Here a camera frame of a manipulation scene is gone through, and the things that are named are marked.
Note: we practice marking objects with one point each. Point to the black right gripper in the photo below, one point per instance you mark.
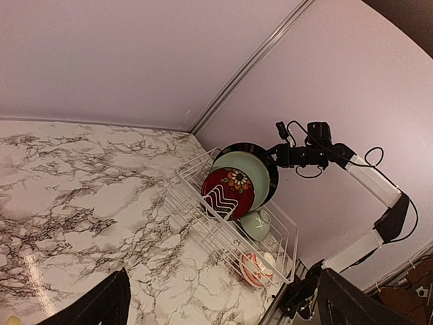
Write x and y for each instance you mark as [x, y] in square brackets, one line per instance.
[285, 156]

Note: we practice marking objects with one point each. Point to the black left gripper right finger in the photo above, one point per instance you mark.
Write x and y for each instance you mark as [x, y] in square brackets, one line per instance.
[340, 302]

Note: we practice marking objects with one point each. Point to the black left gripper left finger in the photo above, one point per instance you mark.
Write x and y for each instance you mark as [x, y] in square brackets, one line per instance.
[106, 303]

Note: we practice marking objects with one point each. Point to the black striped rim plate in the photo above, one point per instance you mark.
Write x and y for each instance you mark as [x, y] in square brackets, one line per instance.
[259, 153]

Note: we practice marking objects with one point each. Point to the yellow ceramic mug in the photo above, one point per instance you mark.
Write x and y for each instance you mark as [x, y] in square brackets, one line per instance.
[13, 320]

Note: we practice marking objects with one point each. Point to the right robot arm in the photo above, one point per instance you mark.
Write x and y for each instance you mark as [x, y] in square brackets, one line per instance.
[337, 184]

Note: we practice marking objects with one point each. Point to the pale green plate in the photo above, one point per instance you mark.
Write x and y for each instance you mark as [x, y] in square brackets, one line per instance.
[253, 167]

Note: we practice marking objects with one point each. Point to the red floral plate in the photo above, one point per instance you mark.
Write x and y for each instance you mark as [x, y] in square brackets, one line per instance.
[229, 191]

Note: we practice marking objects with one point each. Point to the pale green bowl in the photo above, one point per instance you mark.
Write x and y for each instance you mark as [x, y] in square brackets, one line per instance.
[256, 224]

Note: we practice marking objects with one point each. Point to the white red patterned bowl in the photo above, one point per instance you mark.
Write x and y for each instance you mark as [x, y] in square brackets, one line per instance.
[254, 271]

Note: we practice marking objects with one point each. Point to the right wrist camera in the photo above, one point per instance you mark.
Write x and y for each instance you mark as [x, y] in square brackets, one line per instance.
[283, 131]

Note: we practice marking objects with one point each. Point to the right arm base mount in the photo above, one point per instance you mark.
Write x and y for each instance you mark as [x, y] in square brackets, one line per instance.
[298, 295]

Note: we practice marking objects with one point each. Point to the white wire dish rack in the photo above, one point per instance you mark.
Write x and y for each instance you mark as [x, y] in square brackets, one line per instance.
[226, 237]

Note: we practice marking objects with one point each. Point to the right aluminium frame post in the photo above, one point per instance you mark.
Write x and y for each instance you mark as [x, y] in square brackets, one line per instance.
[277, 34]

